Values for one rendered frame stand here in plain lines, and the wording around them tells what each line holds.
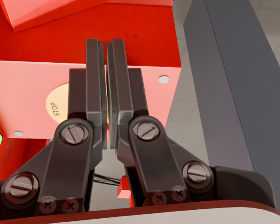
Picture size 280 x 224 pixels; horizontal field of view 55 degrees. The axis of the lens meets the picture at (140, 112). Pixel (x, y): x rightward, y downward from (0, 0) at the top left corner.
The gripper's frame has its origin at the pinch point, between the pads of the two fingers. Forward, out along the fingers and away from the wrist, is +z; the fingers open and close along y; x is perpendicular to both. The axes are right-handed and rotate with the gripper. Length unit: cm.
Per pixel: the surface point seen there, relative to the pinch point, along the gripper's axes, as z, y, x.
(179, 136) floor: 80, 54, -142
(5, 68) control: 7.3, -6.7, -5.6
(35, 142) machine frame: 74, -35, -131
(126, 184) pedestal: 76, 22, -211
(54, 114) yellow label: 6.9, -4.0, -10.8
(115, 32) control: 10.2, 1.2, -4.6
